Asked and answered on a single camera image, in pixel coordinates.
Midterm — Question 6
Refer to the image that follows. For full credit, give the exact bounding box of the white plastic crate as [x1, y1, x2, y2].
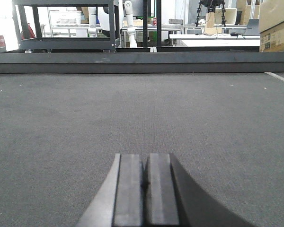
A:
[50, 11, 81, 26]

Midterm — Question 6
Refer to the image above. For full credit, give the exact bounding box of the white humanoid robot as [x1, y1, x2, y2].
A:
[88, 0, 137, 48]

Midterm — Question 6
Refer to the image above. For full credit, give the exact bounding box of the large cardboard box right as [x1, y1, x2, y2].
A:
[259, 0, 284, 52]

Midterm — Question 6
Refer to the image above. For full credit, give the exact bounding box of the black metal shelf cart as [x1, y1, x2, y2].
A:
[12, 0, 120, 52]

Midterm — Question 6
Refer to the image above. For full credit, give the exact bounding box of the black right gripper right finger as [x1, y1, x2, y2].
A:
[145, 153, 252, 227]

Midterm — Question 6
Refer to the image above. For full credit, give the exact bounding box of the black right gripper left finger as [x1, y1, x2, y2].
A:
[76, 153, 143, 227]

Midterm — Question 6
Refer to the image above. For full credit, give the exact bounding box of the white table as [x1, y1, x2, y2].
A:
[169, 34, 260, 47]

